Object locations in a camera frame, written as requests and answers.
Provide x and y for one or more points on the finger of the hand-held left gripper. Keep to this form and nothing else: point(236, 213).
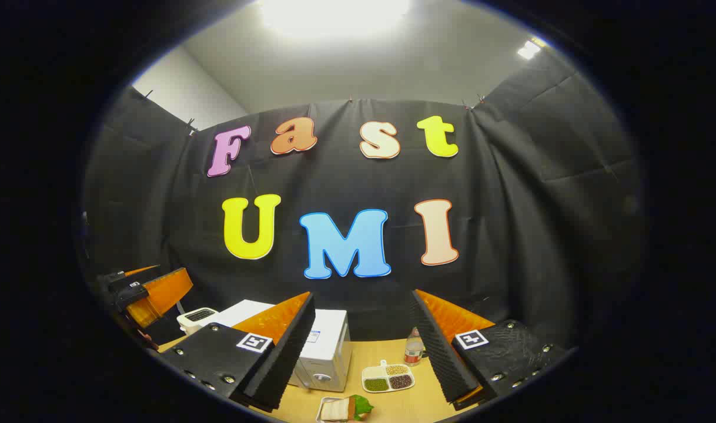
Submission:
point(164, 294)
point(120, 277)

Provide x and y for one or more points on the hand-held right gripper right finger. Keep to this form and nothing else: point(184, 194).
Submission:
point(443, 358)

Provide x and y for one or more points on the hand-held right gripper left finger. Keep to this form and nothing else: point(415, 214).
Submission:
point(286, 353)

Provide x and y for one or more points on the white microwave oven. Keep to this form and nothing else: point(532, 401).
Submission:
point(325, 346)

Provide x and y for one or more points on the sandwich with lettuce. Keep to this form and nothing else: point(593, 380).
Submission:
point(349, 408)

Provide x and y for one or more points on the clear plastic bottle red label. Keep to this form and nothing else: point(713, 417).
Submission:
point(414, 349)

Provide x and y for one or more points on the white toaster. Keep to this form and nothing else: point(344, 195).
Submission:
point(196, 318)

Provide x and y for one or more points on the white divided dish of beans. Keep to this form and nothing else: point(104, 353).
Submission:
point(387, 377)

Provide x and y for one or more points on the small white ribbed tray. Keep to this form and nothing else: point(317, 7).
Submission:
point(324, 411)

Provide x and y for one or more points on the black backdrop cloth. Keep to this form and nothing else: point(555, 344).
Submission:
point(511, 205)

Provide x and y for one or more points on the small ceiling light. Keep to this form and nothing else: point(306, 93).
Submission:
point(528, 50)

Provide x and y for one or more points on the large ceiling light panel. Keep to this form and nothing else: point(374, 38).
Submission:
point(334, 13)

